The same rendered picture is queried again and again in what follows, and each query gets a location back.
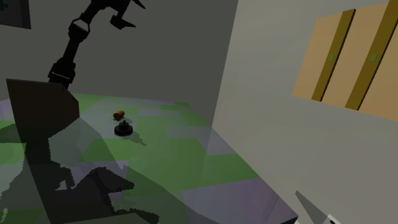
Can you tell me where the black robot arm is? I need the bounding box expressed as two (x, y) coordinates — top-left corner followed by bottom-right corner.
(48, 0), (118, 89)

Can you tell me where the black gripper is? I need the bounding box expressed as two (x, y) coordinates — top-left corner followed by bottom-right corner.
(110, 0), (145, 30)

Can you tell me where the orange knob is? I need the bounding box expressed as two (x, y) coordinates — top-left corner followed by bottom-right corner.
(113, 110), (124, 119)

